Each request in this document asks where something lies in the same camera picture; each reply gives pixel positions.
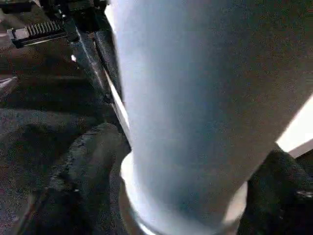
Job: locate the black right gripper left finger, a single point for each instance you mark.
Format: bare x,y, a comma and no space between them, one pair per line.
85,183

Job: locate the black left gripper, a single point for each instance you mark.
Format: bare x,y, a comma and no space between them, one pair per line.
49,31

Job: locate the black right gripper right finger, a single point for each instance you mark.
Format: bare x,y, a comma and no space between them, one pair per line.
281,195

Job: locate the white plastic table leg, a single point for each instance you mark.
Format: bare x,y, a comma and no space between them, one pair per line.
195,98

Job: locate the black work mat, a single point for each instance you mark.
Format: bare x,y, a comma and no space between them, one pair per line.
36,110

